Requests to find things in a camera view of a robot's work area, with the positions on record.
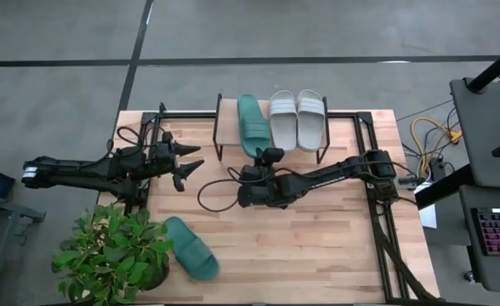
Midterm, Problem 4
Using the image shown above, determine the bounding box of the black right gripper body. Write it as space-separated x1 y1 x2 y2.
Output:
261 146 286 167

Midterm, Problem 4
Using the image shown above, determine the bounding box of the black desk beam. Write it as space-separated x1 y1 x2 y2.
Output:
414 163 475 211

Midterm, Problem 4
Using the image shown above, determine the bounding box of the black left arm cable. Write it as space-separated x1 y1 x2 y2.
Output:
107 125 166 155

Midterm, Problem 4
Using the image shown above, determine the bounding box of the black pole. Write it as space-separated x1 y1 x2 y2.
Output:
465 39 500 94

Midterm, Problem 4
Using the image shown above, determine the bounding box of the grey desk with keyboard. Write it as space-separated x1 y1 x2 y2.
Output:
457 184 500 295

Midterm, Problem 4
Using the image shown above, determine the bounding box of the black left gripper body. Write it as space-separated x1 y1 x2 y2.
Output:
147 131 185 192

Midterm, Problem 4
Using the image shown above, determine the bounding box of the yellow cable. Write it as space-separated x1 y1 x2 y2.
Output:
410 116 463 171

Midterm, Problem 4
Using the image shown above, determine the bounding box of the wooden shelf with black frame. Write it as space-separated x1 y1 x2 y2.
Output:
212 93 331 165

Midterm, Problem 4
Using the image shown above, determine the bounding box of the green potted plant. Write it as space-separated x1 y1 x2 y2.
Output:
50 202 176 306

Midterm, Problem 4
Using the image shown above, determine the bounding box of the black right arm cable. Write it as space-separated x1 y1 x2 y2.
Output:
196 166 302 213

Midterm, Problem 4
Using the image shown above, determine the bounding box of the teal rubber slide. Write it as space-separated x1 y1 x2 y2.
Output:
236 93 273 160
163 216 220 281

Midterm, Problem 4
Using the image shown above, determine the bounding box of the black aluminium table frame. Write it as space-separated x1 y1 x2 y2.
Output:
124 101 446 305

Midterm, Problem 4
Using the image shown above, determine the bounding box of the grey desk with pole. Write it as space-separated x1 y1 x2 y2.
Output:
448 76 500 190

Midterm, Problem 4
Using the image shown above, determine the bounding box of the white paper sheet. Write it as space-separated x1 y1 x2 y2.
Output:
415 181 439 230

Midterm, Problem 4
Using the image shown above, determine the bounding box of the black power strip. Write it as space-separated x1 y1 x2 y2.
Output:
427 156 447 183

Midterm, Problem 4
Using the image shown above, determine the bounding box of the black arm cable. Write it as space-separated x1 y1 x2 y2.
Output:
107 125 166 155
196 166 302 213

